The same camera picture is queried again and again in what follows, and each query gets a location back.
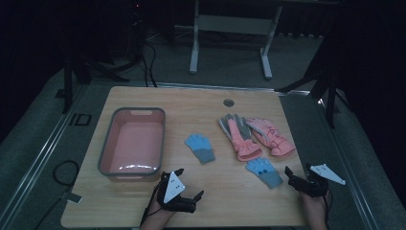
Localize grey tape piece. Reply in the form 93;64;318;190
66;192;83;204

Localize black tripod stand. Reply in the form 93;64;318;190
276;60;352;129

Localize pink plastic basin grey rim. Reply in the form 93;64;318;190
98;106;167;183

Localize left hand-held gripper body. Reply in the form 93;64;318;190
157;171;197;214

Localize aluminium floor rail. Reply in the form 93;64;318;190
0;83;90;226
315;95;382;230

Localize plain blue knit glove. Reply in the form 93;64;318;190
184;133;216;165

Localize blue knit glove dark dots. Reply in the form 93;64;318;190
245;156;284;190

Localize white metal desk frame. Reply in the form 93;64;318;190
189;0;339;81

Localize black hanging cables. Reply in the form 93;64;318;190
140;39;159;88

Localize black metal stand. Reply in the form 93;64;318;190
60;54;132;115

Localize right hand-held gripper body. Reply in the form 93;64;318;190
288;163;347;198

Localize person's left hand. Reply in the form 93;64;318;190
147;195;176;223

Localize pink glove grey palm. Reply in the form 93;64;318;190
217;113;263;162

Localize person's right hand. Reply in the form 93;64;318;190
301;192;329;221

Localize pink padded glove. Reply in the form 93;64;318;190
244;117;297;158

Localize black floor cable loop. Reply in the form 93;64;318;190
33;159;80;230

